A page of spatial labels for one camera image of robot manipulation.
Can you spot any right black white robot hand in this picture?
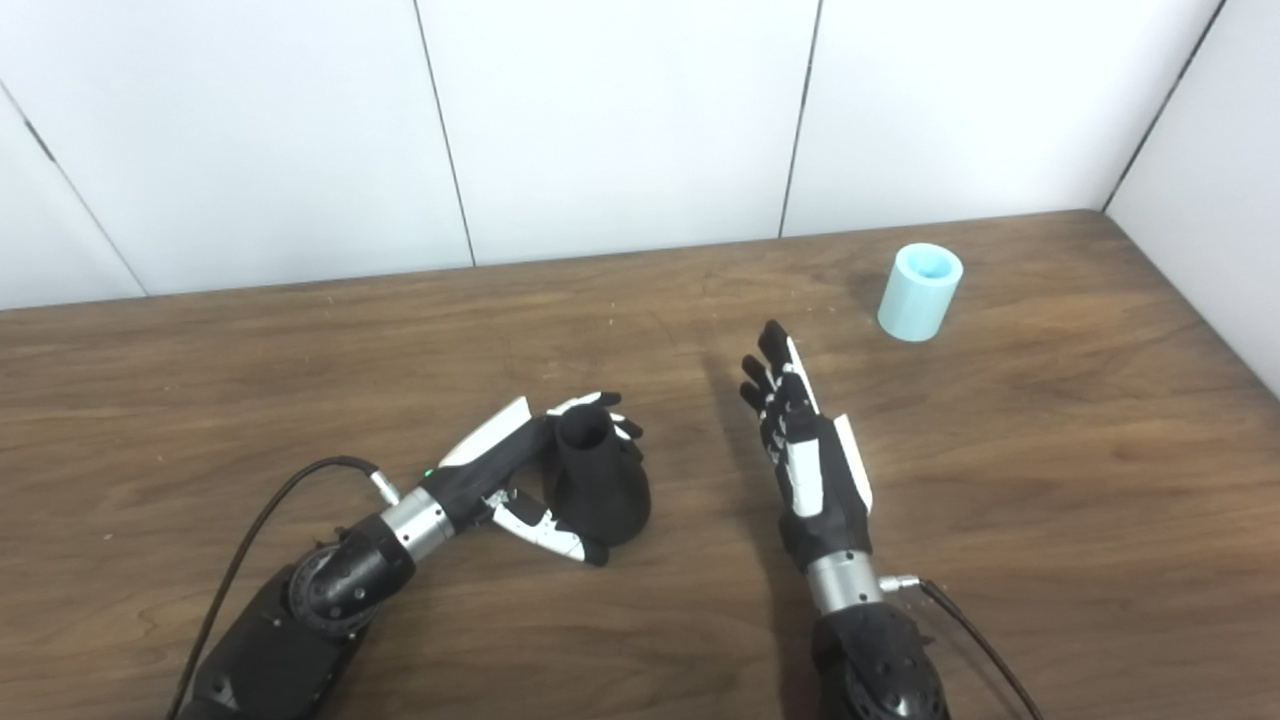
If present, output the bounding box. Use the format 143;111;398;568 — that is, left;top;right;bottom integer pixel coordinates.
739;320;874;576

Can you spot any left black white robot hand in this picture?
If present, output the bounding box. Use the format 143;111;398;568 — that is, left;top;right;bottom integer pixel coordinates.
420;391;644;568

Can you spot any black flared nozzle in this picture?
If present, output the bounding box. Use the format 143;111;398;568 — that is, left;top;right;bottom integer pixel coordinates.
545;407;653;548

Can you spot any light-blue hose piece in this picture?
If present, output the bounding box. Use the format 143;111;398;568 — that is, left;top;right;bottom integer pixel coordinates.
877;242;965;343

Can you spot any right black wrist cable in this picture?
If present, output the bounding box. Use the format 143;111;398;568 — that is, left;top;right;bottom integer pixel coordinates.
878;573;1046;720

